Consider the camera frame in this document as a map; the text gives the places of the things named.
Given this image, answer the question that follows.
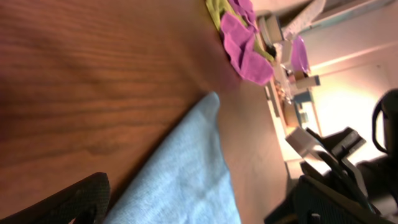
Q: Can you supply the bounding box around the purple microfiber cloth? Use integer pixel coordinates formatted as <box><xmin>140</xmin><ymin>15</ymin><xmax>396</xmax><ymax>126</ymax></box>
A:
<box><xmin>220</xmin><ymin>0</ymin><xmax>274</xmax><ymax>85</ymax></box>

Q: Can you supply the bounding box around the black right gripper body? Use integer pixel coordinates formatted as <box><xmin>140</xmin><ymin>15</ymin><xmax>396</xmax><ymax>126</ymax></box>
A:
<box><xmin>304</xmin><ymin>127</ymin><xmax>375</xmax><ymax>212</ymax></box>

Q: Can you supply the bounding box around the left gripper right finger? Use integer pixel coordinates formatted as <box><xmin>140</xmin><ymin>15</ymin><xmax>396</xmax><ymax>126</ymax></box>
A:
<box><xmin>264</xmin><ymin>175</ymin><xmax>392</xmax><ymax>224</ymax></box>

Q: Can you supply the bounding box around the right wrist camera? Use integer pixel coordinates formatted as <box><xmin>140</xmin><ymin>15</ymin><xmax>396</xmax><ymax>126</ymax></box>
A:
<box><xmin>285</xmin><ymin>127</ymin><xmax>320</xmax><ymax>160</ymax></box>

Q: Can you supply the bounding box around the green microfiber cloth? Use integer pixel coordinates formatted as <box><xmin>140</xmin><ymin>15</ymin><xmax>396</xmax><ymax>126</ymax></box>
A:
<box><xmin>205</xmin><ymin>0</ymin><xmax>274</xmax><ymax>62</ymax></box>

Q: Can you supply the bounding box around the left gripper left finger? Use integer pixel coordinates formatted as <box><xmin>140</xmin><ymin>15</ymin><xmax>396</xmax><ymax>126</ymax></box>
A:
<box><xmin>1</xmin><ymin>172</ymin><xmax>110</xmax><ymax>224</ymax></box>

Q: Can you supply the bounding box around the blue microfiber cloth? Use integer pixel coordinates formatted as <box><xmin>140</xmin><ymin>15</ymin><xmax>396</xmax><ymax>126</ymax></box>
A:
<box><xmin>104</xmin><ymin>92</ymin><xmax>241</xmax><ymax>223</ymax></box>

